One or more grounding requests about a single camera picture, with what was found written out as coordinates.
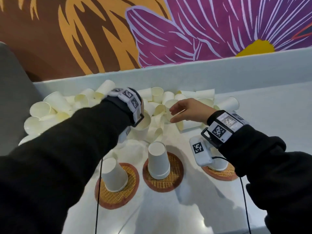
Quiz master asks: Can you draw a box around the person's right hand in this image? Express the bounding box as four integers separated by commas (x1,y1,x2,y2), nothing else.
169,98,217,124

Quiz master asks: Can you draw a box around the single white paper cup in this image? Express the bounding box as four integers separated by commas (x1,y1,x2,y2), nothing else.
147,141,171,180
101,157,129,193
208,147,229,172

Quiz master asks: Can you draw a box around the round woven coaster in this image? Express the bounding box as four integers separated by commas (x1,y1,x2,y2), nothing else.
202,163,239,181
94,162,140,210
142,151,184,193

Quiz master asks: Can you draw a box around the pile of paper cups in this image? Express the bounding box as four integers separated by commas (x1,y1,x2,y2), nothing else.
18,80,240,144

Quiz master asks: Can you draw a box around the person's right forearm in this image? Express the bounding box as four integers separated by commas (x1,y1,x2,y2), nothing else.
207,110,312,234

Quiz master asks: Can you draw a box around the person's left forearm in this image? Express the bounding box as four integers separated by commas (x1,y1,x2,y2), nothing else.
0,89,143,234

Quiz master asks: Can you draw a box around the white marker wristband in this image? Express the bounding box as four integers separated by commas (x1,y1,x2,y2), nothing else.
207,111,249,144
107,87,144,127

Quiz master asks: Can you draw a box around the grey sofa cushion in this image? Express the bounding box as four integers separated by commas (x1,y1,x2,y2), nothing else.
0,42,43,156

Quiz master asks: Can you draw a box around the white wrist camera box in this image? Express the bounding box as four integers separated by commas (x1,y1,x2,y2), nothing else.
189,135,215,167
118,126,132,144

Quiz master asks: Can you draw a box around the black cable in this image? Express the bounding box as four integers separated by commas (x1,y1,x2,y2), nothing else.
95,158,103,234
211,156,252,234

